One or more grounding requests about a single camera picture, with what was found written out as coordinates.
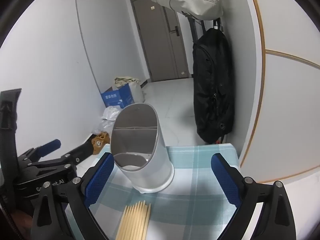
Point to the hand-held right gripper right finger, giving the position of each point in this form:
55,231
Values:
225,180

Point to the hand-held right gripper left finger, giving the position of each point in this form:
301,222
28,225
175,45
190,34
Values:
100,177

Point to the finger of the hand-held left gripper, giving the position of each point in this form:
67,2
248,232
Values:
80,151
50,146

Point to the white cylindrical utensil holder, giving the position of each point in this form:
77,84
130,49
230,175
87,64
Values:
155,170

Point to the bundle of wooden chopsticks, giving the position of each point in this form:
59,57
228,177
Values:
135,222

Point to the brown suede shoe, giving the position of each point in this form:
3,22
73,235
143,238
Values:
101,142

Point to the grey plastic bag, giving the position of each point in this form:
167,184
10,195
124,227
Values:
102,127

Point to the teal plaid tablecloth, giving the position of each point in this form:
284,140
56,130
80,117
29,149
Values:
195,205

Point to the white plastic bag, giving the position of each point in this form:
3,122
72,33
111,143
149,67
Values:
111,113

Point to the blue cardboard box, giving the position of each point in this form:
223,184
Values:
117,97

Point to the beige cloth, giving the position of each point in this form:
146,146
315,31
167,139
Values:
123,81

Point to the white woven sack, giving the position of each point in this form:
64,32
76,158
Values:
138,91

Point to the black backpack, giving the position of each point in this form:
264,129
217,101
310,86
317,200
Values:
212,92

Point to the grey door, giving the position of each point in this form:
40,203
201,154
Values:
155,42

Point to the white wall hook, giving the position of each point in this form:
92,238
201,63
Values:
216,26

